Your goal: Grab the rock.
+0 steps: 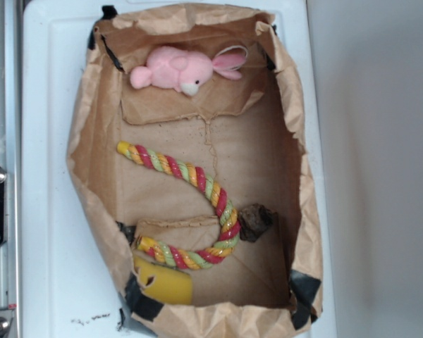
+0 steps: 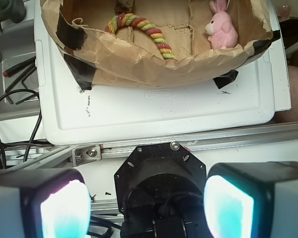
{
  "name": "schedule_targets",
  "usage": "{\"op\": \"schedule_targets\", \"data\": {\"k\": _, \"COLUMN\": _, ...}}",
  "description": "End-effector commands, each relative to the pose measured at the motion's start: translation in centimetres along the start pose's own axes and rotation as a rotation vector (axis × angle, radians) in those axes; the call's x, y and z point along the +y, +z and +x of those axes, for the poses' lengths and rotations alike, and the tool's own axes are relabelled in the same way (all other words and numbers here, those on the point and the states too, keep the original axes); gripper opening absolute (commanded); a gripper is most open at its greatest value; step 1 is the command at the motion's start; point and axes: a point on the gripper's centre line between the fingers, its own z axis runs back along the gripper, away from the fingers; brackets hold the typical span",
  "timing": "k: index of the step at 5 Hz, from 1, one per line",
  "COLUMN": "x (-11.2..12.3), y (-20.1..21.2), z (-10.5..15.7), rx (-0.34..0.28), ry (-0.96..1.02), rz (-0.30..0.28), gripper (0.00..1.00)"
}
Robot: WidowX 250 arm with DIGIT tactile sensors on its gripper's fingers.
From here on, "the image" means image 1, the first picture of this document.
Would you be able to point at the brown paper bag box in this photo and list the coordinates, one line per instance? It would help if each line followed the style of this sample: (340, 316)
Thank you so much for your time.
(249, 135)

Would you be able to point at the pink plush bunny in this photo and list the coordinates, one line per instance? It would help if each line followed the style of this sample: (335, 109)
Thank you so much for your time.
(186, 71)

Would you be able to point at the dark brown rock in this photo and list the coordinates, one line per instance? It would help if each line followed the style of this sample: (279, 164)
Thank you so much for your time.
(255, 220)

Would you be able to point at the multicolour twisted rope toy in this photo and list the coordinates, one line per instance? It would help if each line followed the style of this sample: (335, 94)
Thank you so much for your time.
(214, 193)

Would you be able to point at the yellow foam block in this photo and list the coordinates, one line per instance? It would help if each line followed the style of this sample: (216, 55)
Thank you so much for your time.
(163, 284)

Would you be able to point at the white plastic tray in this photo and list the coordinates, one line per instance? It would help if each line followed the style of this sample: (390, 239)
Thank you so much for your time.
(66, 289)

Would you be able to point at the aluminium frame rail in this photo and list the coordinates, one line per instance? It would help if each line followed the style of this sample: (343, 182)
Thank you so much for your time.
(11, 19)

